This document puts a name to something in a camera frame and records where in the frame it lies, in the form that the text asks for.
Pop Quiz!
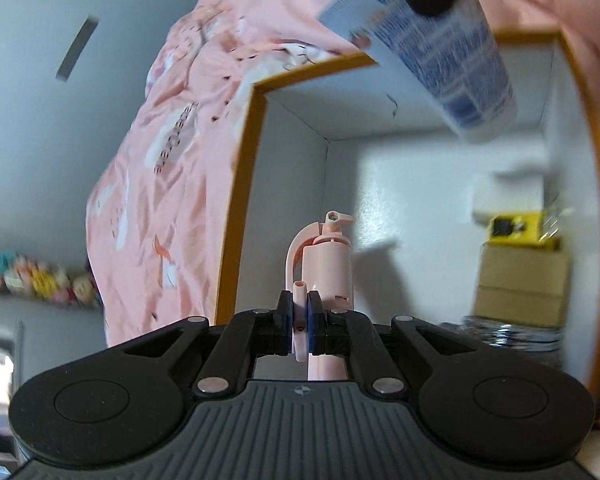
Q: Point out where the white tube with blue print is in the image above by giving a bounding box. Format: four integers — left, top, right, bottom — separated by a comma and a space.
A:
317, 0, 518, 143

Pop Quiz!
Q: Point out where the orange cardboard box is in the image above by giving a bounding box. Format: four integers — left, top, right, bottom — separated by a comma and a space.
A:
214, 30, 600, 401

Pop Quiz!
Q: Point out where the small white box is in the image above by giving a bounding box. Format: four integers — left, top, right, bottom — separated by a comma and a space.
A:
471, 172, 548, 223

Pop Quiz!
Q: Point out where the stack of plush toys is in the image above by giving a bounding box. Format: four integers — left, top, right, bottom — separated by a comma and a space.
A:
0, 247, 103, 311

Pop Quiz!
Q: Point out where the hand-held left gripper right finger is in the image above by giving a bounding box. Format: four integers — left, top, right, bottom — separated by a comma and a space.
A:
304, 290, 481, 397

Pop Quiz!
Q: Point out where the yellow and black box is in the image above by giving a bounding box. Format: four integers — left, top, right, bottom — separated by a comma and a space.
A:
485, 212, 561, 253

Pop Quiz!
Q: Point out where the gold box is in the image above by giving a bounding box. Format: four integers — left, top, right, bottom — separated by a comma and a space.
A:
472, 246, 571, 328

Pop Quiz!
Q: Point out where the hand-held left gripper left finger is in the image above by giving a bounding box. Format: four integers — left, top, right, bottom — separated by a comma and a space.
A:
122, 290, 296, 397

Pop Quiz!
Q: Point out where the pink printed blanket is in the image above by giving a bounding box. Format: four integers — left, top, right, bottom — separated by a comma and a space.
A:
85, 0, 600, 348

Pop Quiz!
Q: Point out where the long grey wall fixture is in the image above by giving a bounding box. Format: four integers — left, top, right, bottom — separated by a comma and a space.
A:
55, 16, 101, 82

